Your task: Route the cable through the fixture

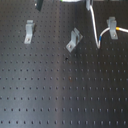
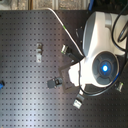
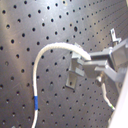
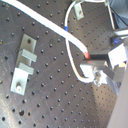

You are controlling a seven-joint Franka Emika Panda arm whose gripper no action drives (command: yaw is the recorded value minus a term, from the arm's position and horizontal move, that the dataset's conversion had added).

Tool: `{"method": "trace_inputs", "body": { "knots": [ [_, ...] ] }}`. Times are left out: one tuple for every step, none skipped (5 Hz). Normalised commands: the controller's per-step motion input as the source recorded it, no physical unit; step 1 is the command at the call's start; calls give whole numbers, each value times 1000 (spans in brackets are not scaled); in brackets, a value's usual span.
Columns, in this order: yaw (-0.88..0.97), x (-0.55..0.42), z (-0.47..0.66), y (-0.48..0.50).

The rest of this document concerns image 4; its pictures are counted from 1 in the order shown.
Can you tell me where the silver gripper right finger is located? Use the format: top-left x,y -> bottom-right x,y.
80,61 -> 114,86

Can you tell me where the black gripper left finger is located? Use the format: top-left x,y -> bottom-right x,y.
87,54 -> 108,61

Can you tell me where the white cable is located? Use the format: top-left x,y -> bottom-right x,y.
4,0 -> 91,61

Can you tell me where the thin white wire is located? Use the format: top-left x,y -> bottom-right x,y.
64,0 -> 108,84

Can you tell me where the metal frame bar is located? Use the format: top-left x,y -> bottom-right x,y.
106,0 -> 128,38

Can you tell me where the small metal clip bracket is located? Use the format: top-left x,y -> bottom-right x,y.
74,3 -> 84,20

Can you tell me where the metal cable clip bracket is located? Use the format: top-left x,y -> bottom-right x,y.
10,34 -> 37,95

